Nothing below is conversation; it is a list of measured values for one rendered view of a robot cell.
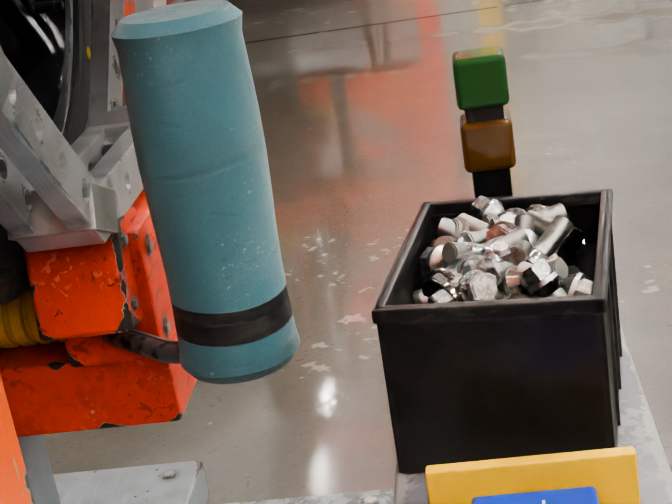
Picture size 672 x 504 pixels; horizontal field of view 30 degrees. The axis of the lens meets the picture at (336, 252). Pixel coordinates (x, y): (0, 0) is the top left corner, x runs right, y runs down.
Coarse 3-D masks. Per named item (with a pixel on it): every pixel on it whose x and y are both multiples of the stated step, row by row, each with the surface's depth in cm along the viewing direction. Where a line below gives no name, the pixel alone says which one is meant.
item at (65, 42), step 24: (0, 0) 108; (24, 0) 112; (48, 0) 117; (72, 0) 118; (0, 24) 117; (24, 24) 112; (48, 24) 116; (72, 24) 117; (24, 48) 115; (48, 48) 115; (72, 48) 116; (24, 72) 114; (48, 72) 114; (48, 96) 112
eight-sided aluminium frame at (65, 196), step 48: (96, 0) 116; (144, 0) 115; (0, 48) 74; (96, 48) 113; (0, 96) 73; (96, 96) 111; (0, 144) 78; (48, 144) 82; (96, 144) 106; (0, 192) 84; (48, 192) 84; (96, 192) 90; (48, 240) 90; (96, 240) 91
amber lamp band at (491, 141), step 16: (464, 128) 96; (480, 128) 96; (496, 128) 95; (512, 128) 96; (464, 144) 96; (480, 144) 96; (496, 144) 96; (512, 144) 96; (464, 160) 97; (480, 160) 96; (496, 160) 96; (512, 160) 96
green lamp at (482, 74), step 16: (480, 48) 97; (496, 48) 96; (464, 64) 94; (480, 64) 94; (496, 64) 94; (464, 80) 94; (480, 80) 94; (496, 80) 94; (464, 96) 95; (480, 96) 95; (496, 96) 95
